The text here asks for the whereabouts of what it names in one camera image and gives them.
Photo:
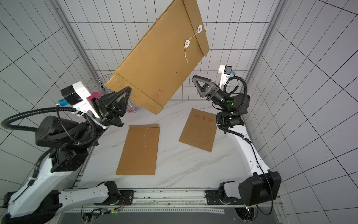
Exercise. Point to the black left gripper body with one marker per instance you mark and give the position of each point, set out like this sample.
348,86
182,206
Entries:
109,115

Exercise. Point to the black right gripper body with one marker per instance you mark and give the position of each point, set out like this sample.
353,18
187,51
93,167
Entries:
211,90

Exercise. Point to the brown kraft file bag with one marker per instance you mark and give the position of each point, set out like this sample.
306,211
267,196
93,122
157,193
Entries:
139,155
164,58

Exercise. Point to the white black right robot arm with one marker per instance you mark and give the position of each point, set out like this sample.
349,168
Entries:
260,184

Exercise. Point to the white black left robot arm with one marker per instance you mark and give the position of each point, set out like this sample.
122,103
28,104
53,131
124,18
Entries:
67,130

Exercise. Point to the lower brown kraft file bags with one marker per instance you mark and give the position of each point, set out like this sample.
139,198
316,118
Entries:
200,130

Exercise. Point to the red blue patterned bowl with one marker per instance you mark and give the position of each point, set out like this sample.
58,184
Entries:
132,107

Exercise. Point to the pink plastic wine glass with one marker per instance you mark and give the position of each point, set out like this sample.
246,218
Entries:
94,95

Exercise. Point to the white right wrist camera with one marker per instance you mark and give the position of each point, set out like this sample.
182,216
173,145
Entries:
225,72

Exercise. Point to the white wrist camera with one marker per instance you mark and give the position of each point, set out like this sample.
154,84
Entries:
225,72
77,95

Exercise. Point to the silver wire glass rack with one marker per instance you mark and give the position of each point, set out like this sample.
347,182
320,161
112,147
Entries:
99,83

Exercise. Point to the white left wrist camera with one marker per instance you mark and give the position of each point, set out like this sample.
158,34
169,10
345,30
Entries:
77,95

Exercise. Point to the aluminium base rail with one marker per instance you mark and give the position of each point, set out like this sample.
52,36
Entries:
166,200

